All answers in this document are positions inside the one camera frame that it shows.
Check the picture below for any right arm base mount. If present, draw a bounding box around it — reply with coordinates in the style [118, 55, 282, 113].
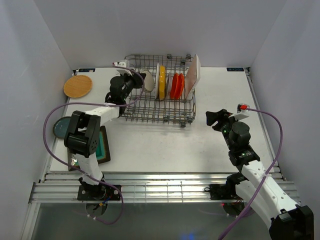
[204, 184, 239, 200]

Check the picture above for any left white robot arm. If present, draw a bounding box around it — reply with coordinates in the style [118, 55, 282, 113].
[64, 73, 147, 200]

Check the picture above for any orange round plate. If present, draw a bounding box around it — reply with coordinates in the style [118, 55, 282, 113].
[169, 73, 180, 100]
[178, 73, 185, 99]

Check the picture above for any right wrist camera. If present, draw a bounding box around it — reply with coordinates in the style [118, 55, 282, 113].
[228, 103, 250, 121]

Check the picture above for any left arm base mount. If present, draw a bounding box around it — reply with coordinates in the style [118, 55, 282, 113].
[76, 185, 122, 202]

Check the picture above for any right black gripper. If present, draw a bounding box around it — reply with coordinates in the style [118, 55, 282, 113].
[205, 109, 241, 151]

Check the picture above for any grey wire dish rack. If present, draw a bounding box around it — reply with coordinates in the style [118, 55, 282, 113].
[123, 54, 196, 128]

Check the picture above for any teal square brown-rimmed plate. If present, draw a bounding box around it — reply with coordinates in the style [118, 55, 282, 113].
[67, 125, 111, 169]

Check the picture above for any light blue scalloped plate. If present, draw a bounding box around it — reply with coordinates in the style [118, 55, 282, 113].
[166, 75, 173, 99]

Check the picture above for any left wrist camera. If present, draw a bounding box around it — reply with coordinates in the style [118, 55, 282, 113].
[112, 60, 133, 76]

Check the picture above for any white rectangular plate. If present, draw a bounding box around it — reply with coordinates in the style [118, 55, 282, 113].
[184, 54, 201, 99]

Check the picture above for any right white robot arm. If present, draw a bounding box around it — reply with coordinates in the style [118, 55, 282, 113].
[205, 104, 315, 240]

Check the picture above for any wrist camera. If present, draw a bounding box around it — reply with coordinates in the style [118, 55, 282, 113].
[112, 60, 133, 76]
[228, 103, 250, 121]

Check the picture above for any dark teal round plate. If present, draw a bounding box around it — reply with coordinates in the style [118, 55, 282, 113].
[52, 116, 71, 139]

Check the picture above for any white plate green rim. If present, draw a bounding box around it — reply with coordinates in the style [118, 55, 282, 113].
[155, 62, 160, 99]

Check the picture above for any yellow dotted scalloped plate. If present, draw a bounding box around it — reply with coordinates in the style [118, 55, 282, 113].
[159, 65, 166, 101]

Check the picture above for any speckled beige small plate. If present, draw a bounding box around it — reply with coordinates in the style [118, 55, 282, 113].
[140, 69, 155, 93]

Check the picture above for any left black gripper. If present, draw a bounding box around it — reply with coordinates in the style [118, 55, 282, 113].
[120, 69, 147, 101]

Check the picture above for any woven bamboo round plate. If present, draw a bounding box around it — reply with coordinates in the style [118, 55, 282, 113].
[63, 75, 93, 98]

